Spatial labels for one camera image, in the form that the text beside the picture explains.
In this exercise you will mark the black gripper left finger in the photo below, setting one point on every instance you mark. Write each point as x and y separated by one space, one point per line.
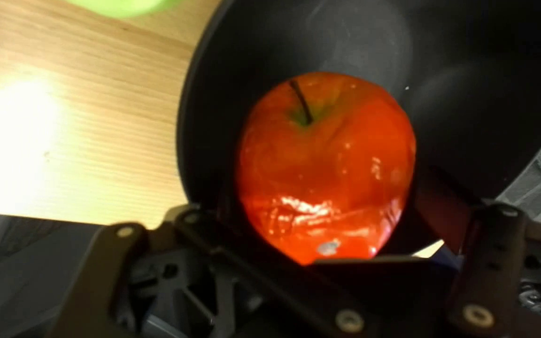
150 285

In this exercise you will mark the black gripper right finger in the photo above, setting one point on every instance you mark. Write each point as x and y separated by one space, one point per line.
488 238

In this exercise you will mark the black bowl far left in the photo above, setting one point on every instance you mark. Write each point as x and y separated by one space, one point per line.
464 74

